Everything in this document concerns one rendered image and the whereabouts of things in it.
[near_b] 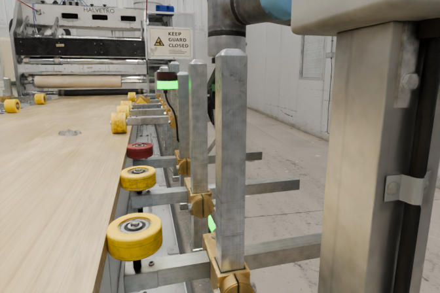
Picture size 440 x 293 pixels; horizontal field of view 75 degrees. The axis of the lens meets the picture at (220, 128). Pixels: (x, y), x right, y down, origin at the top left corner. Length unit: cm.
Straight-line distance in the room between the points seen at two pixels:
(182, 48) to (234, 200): 283
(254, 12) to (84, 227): 49
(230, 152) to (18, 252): 31
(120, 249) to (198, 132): 30
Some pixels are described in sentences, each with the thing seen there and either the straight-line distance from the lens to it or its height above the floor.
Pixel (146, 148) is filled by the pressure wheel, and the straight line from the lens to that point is 91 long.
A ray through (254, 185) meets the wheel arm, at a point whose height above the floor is 85.
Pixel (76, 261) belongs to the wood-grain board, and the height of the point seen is 90.
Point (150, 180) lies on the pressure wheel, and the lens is 68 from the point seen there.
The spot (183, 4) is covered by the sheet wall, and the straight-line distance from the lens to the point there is 975.
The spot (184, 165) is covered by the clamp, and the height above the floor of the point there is 86.
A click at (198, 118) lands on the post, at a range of 62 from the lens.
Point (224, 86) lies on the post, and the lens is 37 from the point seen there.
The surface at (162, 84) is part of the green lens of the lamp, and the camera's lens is 85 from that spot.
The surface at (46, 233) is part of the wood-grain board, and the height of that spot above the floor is 90.
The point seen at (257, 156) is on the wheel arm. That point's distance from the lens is 101.
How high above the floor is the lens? 113
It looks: 11 degrees down
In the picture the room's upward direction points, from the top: straight up
